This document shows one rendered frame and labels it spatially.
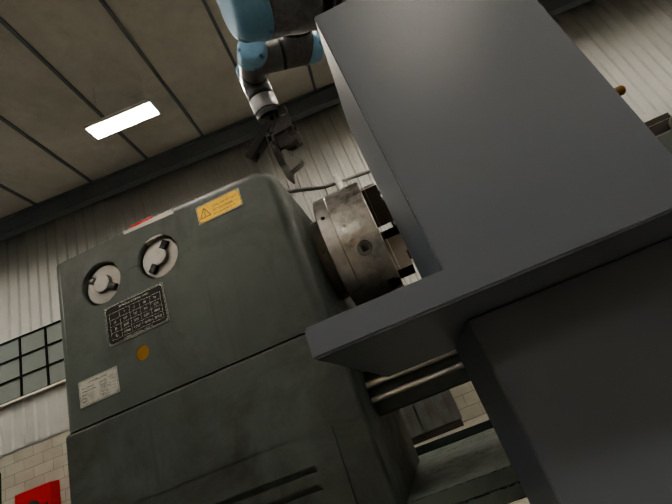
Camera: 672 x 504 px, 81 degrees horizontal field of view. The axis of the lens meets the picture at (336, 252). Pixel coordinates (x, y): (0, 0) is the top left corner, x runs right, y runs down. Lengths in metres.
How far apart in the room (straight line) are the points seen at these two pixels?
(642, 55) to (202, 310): 11.52
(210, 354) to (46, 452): 9.38
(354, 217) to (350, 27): 0.50
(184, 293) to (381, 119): 0.62
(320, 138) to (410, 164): 9.24
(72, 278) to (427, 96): 0.91
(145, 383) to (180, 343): 0.10
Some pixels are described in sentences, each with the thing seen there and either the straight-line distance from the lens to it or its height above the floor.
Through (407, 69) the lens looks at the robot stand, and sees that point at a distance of 0.44.
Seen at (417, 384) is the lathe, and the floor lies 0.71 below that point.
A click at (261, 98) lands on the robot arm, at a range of 1.16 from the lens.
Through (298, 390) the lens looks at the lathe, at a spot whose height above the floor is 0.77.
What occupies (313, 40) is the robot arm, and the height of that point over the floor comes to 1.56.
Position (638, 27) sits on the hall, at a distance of 12.41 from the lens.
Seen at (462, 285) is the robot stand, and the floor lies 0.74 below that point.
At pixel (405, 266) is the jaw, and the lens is 0.94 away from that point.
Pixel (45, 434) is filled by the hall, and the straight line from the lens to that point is 10.25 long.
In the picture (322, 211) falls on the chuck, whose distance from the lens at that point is 0.94.
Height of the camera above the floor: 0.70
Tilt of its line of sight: 22 degrees up
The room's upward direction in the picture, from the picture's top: 22 degrees counter-clockwise
